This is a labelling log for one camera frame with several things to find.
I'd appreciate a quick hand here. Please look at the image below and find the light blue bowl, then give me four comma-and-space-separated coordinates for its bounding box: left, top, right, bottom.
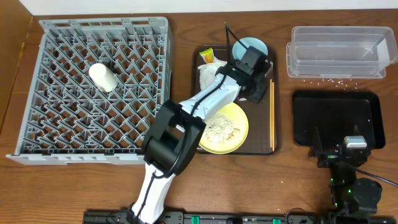
232, 37, 269, 60

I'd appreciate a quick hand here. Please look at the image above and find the white cup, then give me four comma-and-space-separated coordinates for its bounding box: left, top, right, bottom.
88, 63, 117, 92

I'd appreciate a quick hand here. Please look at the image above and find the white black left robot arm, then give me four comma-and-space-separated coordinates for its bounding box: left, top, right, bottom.
129, 46, 271, 223

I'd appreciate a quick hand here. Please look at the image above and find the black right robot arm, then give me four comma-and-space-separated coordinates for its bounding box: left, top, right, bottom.
308, 128, 382, 224

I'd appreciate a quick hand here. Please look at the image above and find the grey dishwasher rack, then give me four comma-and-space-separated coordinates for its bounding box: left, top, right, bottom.
9, 17, 174, 165

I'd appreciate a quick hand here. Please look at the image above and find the black plastic bin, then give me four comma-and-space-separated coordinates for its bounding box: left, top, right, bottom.
292, 90, 386, 149

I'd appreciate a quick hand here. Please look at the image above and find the crumpled white napkin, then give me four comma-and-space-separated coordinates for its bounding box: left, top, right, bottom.
198, 60, 227, 90

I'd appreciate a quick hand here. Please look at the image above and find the yellow orange snack wrapper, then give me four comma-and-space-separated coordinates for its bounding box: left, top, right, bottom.
200, 48, 215, 63

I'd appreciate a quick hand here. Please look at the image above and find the dark brown serving tray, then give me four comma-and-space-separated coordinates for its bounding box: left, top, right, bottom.
191, 45, 275, 156

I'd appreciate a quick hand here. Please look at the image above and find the clear plastic container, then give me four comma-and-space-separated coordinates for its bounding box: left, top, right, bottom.
286, 26, 397, 79

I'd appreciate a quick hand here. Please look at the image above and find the yellow plate with rice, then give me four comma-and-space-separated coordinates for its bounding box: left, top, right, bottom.
199, 103, 249, 154

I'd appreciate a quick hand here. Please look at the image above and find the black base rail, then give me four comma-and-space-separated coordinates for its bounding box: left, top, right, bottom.
82, 210, 398, 224

